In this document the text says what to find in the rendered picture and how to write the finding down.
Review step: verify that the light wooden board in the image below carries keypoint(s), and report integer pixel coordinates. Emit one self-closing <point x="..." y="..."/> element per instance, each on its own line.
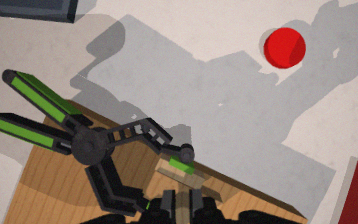
<point x="54" y="188"/>

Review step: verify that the black spring clamp with green grips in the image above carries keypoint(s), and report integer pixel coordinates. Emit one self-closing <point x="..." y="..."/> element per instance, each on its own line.
<point x="89" y="146"/>

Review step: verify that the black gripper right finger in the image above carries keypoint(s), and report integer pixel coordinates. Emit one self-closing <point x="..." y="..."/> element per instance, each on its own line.
<point x="201" y="212"/>

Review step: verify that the dark grey shallow tray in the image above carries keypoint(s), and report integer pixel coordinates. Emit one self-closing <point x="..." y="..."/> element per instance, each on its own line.
<point x="46" y="10"/>

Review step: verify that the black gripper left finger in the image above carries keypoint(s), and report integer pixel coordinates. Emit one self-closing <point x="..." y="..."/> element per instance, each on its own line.
<point x="165" y="215"/>

